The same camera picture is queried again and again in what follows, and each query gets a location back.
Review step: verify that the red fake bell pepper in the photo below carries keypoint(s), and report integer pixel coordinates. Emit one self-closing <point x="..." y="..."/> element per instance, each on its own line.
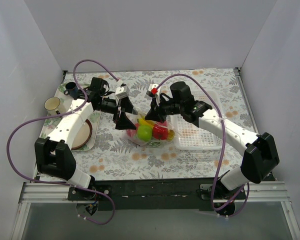
<point x="160" y="132"/>

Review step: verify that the cream mug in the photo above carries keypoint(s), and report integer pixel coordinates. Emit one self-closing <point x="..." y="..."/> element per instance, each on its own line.
<point x="54" y="106"/>

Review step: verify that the white plastic basket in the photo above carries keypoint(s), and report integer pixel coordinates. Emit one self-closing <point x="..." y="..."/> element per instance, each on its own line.
<point x="191" y="138"/>

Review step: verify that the yellow fake banana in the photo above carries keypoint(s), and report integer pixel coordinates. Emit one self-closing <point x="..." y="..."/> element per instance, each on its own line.
<point x="142" y="121"/>

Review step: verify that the leaf pattern white tray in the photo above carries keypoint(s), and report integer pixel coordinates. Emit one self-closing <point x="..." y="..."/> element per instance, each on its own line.
<point x="51" y="123"/>

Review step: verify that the dark blue mug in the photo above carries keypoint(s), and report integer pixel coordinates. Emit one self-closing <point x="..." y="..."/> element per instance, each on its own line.
<point x="72" y="90"/>

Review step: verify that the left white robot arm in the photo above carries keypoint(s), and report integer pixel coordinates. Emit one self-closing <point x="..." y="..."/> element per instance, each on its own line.
<point x="53" y="153"/>

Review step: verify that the aluminium frame rail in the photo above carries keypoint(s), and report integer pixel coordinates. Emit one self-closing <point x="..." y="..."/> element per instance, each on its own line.
<point x="35" y="193"/>

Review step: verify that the clear zip top bag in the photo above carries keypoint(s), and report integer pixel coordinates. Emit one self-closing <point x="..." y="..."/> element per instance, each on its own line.
<point x="153" y="142"/>

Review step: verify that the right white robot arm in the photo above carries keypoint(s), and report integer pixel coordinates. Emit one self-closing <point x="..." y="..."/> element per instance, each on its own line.
<point x="259" y="151"/>

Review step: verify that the green fake apple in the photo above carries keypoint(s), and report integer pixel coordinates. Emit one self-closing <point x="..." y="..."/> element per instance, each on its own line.
<point x="144" y="133"/>

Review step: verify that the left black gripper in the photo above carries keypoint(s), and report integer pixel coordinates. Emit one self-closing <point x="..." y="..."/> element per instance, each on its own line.
<point x="120" y="109"/>

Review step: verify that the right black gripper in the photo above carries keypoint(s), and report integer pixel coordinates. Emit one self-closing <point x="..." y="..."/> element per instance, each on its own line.
<point x="157" y="108"/>

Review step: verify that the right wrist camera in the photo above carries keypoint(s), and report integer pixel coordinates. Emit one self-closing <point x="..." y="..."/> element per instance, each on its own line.
<point x="154" y="91"/>

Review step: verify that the amber fake food piece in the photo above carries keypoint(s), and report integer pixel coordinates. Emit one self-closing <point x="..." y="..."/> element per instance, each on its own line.
<point x="171" y="135"/>

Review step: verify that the red rimmed cream plate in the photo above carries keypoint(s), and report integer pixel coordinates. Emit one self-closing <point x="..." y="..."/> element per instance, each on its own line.
<point x="83" y="136"/>

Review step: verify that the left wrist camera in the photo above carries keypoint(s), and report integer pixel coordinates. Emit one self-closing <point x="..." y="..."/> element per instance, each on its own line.
<point x="121" y="92"/>

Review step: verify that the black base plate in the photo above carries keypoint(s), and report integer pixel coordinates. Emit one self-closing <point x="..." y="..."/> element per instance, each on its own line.
<point x="157" y="194"/>

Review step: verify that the pink fake fruit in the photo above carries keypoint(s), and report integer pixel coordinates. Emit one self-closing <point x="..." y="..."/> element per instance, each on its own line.
<point x="131" y="132"/>

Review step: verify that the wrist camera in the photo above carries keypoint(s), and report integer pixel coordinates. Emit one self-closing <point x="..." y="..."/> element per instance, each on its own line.
<point x="154" y="91"/>
<point x="121" y="92"/>

